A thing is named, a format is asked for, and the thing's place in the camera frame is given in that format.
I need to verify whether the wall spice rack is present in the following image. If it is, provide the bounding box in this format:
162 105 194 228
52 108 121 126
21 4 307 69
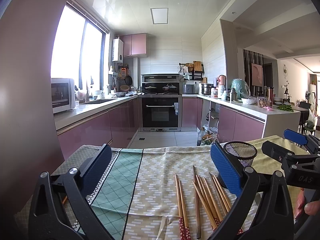
178 61 204 82

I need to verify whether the pink upper cabinet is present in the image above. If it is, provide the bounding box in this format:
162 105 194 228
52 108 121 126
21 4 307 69
120 33 148 57

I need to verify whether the plastic bag on floor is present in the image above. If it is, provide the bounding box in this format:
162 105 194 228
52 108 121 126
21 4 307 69
197 127 217 146

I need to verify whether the window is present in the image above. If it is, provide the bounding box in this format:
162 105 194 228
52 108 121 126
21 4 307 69
50 4 110 90

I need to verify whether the black built-in oven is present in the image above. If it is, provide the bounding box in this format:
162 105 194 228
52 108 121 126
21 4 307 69
138 94 182 132

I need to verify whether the ceiling light panel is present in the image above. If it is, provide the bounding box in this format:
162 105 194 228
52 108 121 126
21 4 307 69
150 8 169 24

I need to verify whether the pink lower cabinets left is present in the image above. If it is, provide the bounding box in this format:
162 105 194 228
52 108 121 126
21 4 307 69
57 96 139 159

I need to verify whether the yellow cloth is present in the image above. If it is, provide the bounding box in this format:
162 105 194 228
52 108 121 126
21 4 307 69
247 134 311 205

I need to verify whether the black range hood stove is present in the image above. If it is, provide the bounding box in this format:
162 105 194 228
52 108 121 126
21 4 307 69
141 74 181 95

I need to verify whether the white water heater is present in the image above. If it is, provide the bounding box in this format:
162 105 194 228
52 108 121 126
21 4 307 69
112 38 124 63

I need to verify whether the steel stock pot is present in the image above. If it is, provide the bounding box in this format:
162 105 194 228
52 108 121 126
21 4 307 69
201 83 213 95

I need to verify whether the patterned beige green tablecloth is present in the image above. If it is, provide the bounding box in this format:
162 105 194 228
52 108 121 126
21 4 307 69
15 143 266 240

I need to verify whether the white microwave oven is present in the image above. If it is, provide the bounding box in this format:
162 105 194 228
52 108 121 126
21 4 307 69
51 78 75 114

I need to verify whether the right hand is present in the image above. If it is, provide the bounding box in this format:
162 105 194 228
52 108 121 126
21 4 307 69
294 188 320 219

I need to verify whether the wooden chopstick red end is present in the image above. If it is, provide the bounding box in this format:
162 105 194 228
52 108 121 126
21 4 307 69
174 174 186 240

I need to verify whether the black mesh utensil cup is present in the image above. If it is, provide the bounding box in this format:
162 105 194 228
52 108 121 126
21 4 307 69
217 141 258 188

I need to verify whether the teal bag on counter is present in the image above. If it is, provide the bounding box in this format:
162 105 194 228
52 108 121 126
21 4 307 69
231 79 251 99

